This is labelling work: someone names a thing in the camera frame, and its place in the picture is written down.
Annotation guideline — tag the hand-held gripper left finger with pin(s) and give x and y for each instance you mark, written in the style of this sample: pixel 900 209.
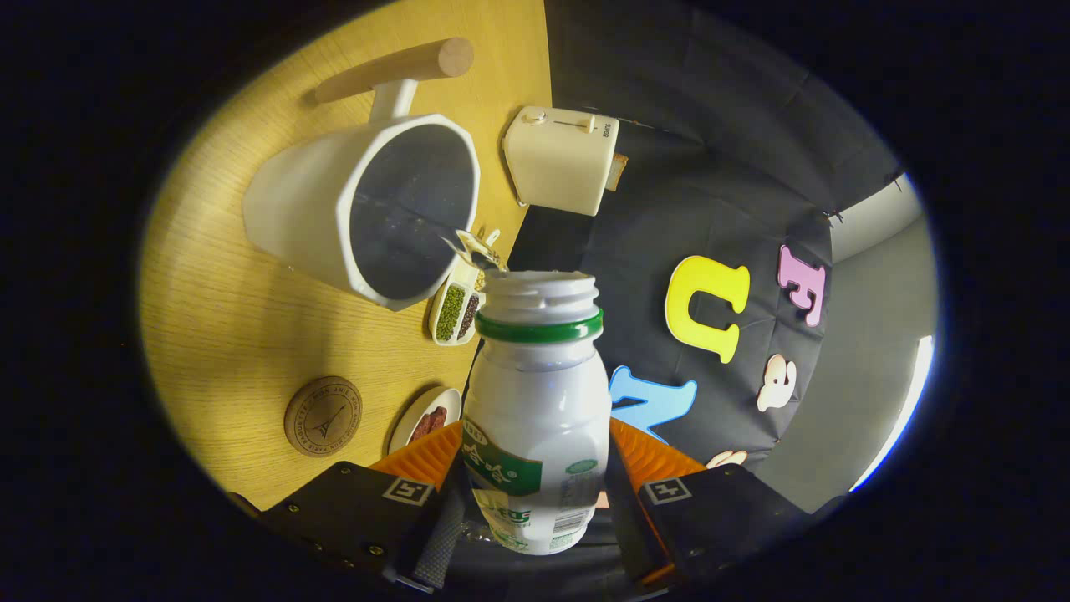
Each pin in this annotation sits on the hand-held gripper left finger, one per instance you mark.
pixel 351 510

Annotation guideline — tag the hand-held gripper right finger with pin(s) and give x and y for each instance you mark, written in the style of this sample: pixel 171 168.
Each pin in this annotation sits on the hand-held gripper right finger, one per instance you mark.
pixel 627 527

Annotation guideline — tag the round wooden coaster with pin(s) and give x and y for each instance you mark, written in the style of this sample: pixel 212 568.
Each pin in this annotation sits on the round wooden coaster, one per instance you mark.
pixel 323 416

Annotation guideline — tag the white juice bottle green label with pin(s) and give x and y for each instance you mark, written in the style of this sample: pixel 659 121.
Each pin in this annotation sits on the white juice bottle green label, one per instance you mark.
pixel 535 393

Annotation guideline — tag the white round plate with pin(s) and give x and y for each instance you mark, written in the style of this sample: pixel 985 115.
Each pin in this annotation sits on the white round plate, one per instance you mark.
pixel 410 422

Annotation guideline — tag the red meat pieces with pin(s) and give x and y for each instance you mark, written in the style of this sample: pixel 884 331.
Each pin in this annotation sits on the red meat pieces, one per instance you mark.
pixel 428 424

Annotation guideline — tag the white divided dish with beans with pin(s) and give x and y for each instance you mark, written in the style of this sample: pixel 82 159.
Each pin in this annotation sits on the white divided dish with beans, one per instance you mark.
pixel 451 313

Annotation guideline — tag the wooden table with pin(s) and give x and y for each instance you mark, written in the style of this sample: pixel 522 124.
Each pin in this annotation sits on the wooden table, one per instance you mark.
pixel 217 334

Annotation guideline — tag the toast slice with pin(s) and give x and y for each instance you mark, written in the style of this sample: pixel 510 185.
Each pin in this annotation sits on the toast slice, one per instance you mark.
pixel 619 171

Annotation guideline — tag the black backdrop cloth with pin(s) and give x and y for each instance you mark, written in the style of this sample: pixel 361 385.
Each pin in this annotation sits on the black backdrop cloth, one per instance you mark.
pixel 710 167

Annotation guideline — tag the cream toaster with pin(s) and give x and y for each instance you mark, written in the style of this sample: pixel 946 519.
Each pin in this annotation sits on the cream toaster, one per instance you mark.
pixel 556 163

